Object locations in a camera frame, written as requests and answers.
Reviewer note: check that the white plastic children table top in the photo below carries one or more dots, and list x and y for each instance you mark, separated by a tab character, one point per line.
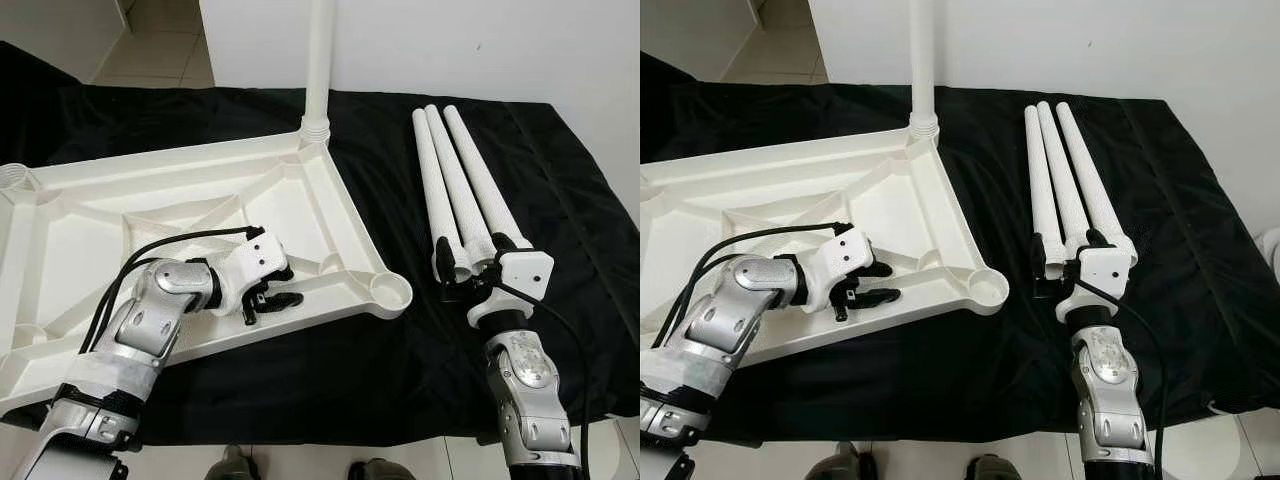
760	190
100	230

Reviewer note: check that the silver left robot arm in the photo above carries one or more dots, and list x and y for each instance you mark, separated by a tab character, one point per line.
150	320
730	320

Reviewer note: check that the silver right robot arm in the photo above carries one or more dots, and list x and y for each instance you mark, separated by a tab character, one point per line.
1105	365
525	370

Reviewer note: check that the black cloth table cover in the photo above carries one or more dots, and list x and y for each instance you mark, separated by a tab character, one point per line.
1180	330
350	380

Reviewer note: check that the grey robot left leg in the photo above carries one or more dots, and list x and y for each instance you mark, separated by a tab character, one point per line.
840	466
236	464

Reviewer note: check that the grey robot leg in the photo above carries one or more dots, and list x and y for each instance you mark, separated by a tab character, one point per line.
992	470
236	464
840	466
380	470

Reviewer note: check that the white floor fan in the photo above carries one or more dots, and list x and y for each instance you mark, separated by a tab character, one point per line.
1272	245

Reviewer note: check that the grey robot right leg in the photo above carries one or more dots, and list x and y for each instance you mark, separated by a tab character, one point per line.
992	470
380	470

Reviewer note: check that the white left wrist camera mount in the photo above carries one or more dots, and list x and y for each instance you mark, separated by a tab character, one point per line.
845	255
255	260

